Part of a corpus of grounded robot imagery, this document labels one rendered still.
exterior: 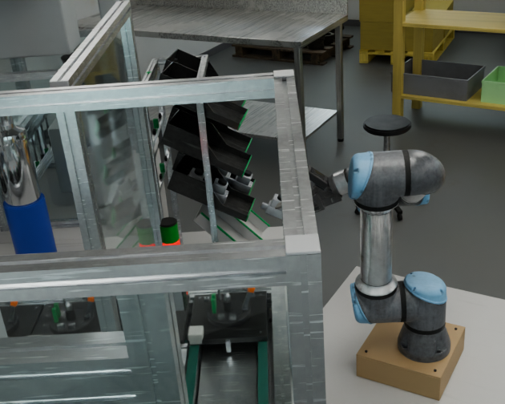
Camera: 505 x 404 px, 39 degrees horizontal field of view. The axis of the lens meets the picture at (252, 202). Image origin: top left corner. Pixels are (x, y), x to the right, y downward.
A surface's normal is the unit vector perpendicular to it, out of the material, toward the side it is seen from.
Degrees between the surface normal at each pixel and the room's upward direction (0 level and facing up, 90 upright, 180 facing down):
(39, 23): 90
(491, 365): 0
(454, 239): 0
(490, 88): 90
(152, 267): 90
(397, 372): 90
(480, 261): 0
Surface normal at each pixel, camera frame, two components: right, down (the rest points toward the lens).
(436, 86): -0.55, 0.41
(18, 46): 0.00, 0.45
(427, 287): 0.04, -0.89
